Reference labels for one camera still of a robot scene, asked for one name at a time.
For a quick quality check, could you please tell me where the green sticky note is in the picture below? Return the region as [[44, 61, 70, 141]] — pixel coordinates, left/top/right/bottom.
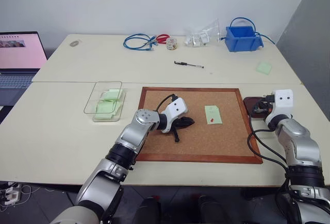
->
[[204, 104, 223, 125]]

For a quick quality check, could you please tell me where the open laptop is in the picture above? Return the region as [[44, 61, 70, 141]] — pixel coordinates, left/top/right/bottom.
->
[[0, 30, 48, 106]]

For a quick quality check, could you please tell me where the long blue network cable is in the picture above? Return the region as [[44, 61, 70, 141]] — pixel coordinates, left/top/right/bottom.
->
[[219, 17, 276, 45]]

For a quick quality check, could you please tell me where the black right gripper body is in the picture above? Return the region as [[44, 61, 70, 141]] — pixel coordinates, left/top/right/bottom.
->
[[255, 97, 275, 115]]

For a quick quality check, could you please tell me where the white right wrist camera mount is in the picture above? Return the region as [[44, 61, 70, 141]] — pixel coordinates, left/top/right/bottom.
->
[[265, 89, 294, 123]]

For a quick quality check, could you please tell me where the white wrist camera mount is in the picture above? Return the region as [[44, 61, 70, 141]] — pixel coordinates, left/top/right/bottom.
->
[[265, 89, 294, 123], [160, 98, 189, 134]]

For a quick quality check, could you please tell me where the blue storage bin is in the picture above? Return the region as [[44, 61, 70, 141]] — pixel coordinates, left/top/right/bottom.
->
[[224, 25, 264, 53]]

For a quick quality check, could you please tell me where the clear plastic bag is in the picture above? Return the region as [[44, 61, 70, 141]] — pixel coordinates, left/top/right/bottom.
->
[[184, 18, 224, 49]]

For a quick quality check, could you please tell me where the green note sheet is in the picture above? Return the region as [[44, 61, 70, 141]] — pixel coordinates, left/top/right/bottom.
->
[[102, 88, 124, 102], [95, 99, 123, 114], [94, 111, 119, 120]]

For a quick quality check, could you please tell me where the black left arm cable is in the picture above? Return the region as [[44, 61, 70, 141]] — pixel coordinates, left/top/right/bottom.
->
[[156, 94, 178, 112]]

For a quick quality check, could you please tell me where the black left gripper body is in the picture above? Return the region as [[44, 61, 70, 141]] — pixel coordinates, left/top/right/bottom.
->
[[171, 117, 187, 131]]

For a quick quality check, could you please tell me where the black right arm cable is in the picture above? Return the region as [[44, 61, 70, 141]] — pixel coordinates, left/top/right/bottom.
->
[[247, 120, 297, 224]]

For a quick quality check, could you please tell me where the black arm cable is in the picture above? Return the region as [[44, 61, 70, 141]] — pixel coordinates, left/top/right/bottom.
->
[[247, 120, 297, 224], [156, 94, 178, 112]]

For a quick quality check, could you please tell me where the black pen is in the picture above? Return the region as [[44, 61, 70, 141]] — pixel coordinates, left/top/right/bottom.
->
[[174, 60, 205, 70]]

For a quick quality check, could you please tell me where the coiled blue network cable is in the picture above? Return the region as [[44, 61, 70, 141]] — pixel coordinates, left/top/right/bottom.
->
[[123, 33, 157, 52]]

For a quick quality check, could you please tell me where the dark rounded shape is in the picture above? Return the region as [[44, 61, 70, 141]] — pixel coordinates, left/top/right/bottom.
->
[[197, 194, 227, 224], [139, 195, 162, 224]]

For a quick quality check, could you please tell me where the dark red tray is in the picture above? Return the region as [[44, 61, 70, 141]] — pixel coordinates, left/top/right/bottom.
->
[[243, 96, 272, 120]]

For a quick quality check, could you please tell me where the small clear jar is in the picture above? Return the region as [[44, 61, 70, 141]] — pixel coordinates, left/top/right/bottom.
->
[[166, 37, 179, 51]]

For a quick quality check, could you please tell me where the green sticky note pad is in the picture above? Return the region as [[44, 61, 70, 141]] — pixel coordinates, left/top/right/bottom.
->
[[255, 61, 272, 76]]

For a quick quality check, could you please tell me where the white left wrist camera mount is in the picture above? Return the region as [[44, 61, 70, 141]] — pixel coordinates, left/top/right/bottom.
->
[[160, 98, 189, 134]]

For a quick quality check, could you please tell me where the white power strip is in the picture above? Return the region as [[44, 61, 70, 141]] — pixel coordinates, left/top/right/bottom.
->
[[2, 184, 22, 206]]

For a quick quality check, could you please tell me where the wood-framed cork board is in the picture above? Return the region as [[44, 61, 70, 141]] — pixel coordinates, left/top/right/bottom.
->
[[134, 87, 264, 165]]

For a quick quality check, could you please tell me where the clear plastic box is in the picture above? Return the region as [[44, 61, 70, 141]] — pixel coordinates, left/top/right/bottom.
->
[[83, 80, 127, 123]]

